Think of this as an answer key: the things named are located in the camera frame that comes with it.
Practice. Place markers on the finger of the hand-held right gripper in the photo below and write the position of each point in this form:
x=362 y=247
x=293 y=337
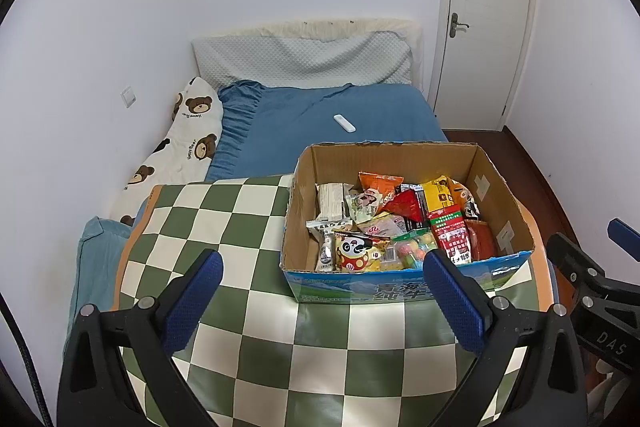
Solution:
x=575 y=264
x=622 y=232

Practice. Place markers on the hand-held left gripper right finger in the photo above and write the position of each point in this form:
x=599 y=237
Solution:
x=455 y=302

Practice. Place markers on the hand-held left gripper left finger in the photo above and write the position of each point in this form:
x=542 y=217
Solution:
x=192 y=302

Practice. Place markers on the red snack packet white print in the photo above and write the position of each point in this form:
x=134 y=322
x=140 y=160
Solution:
x=450 y=237

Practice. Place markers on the dark red snack packet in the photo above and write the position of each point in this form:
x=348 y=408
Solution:
x=482 y=239

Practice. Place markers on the colorful candy bag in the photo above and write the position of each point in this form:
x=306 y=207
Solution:
x=407 y=249

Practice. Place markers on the orange brown snack packet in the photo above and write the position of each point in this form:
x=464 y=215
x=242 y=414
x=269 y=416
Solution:
x=465 y=202

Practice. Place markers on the pink snack packet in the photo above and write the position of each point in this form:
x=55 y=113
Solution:
x=382 y=227

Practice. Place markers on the cardboard box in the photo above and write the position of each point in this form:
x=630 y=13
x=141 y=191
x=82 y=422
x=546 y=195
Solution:
x=350 y=289

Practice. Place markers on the yellow snack packet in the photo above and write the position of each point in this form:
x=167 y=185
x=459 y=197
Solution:
x=435 y=194

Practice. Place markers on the red triangular snack packet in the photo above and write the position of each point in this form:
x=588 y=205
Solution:
x=402 y=206

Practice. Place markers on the panda print snack packet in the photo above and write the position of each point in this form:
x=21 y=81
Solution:
x=355 y=254

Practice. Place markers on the green white cartoon snack packet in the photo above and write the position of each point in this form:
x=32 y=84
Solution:
x=362 y=204

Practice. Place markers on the small silver snack packet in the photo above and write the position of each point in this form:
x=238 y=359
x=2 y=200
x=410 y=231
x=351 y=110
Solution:
x=325 y=253

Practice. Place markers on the blue quilt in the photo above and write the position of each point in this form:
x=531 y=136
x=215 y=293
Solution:
x=97 y=257

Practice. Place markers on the green white checkered blanket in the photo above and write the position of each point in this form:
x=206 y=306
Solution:
x=300 y=357

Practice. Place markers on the bear print pillow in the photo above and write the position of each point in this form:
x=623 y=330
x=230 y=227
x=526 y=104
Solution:
x=185 y=137

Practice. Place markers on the blue bed sheet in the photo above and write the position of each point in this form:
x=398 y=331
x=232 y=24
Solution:
x=300 y=127

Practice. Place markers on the white remote control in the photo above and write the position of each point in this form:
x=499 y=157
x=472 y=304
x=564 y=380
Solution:
x=345 y=123

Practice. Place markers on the white door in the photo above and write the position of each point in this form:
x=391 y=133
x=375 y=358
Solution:
x=485 y=32

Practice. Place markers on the grey quilted pillow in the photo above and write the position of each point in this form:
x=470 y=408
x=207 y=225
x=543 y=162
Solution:
x=300 y=57

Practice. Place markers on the white wall switch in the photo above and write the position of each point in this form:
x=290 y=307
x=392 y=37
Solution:
x=129 y=97

